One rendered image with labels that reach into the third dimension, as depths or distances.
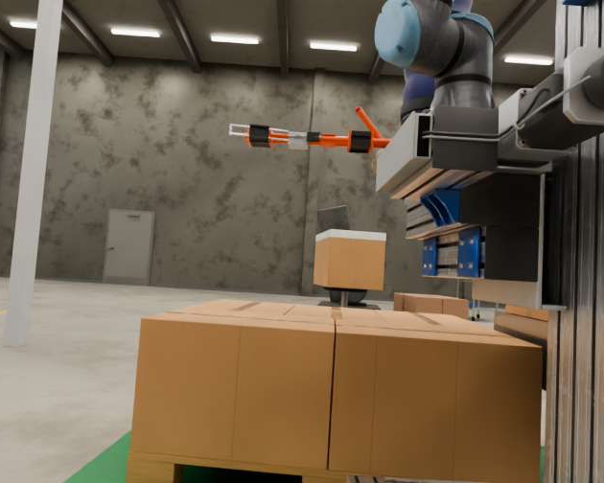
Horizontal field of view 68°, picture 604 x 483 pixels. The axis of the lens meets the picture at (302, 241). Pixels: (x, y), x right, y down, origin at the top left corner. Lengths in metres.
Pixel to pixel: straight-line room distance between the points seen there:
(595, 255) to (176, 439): 1.20
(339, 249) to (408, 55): 2.29
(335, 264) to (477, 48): 2.27
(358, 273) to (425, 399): 1.84
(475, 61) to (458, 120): 0.38
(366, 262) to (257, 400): 1.92
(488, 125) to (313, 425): 1.02
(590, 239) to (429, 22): 0.48
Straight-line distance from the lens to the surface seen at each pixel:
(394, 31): 0.97
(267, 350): 1.39
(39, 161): 4.19
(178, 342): 1.45
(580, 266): 0.85
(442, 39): 0.99
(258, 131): 1.58
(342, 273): 3.13
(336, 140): 1.59
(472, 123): 0.68
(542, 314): 1.61
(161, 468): 1.56
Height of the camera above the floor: 0.72
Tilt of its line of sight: 4 degrees up
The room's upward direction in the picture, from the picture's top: 4 degrees clockwise
